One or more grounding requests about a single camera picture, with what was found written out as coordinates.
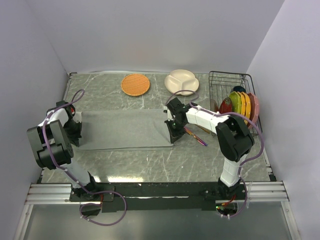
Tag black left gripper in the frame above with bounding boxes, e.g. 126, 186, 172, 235
63, 119, 82, 147

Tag grey cloth napkin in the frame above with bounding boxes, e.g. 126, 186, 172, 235
78, 109, 173, 151

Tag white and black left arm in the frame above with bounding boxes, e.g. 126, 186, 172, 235
27, 100, 99, 201

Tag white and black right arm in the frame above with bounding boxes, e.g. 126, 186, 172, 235
164, 97, 255, 200

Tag iridescent purple knife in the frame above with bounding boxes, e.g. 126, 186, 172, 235
184, 127, 208, 147

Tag gold spoon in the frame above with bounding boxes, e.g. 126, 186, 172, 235
196, 125, 211, 134

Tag cream divided plate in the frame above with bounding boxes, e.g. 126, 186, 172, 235
164, 69, 200, 96

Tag red patterned plate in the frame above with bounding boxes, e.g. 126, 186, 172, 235
219, 97, 233, 114

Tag orange woven round coaster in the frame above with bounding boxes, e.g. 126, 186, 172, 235
120, 73, 151, 97

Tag green scalloped plate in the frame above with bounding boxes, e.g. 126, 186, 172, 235
229, 91, 241, 114

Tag dark blue bowl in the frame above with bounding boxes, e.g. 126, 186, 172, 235
232, 85, 247, 93

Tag yellow scalloped plate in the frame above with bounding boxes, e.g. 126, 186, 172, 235
237, 92, 247, 118

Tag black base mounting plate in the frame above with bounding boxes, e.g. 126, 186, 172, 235
69, 182, 246, 213

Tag orange scalloped plate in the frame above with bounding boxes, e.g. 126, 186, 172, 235
244, 93, 251, 119

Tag black wire dish rack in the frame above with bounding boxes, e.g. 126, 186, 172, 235
208, 71, 263, 131

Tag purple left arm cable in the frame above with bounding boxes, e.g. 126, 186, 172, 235
41, 89, 128, 228

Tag aluminium frame rail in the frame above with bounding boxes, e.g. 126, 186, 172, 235
24, 181, 290, 205

